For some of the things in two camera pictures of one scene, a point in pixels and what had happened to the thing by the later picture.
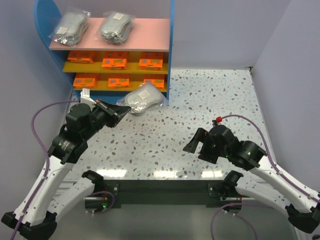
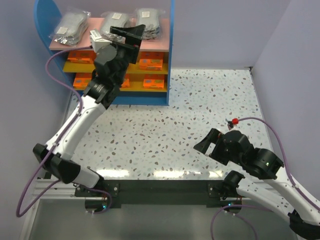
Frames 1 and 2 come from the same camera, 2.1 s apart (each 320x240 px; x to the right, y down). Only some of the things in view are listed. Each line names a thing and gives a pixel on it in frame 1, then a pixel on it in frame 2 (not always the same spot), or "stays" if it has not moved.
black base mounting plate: [153, 193] stays
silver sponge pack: [115, 27] stays
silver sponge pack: [70, 26] stays
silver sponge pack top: [143, 98] to [149, 17]
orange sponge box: [81, 57] stays
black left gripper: [110, 117] to [130, 47]
